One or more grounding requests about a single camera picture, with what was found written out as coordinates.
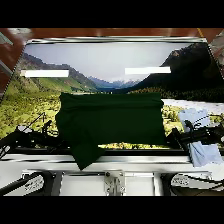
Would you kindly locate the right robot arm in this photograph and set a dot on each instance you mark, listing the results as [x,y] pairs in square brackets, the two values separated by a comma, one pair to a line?
[200,135]

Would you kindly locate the light blue garment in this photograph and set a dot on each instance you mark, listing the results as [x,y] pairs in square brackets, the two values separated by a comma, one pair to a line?
[204,153]

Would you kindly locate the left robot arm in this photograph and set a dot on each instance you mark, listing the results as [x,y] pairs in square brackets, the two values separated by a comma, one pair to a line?
[23,140]

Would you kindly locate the silver frame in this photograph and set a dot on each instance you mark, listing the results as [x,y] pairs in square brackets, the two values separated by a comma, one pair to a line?
[133,165]

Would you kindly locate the dark green T-shirt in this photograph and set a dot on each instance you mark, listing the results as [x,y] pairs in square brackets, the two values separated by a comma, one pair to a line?
[110,120]

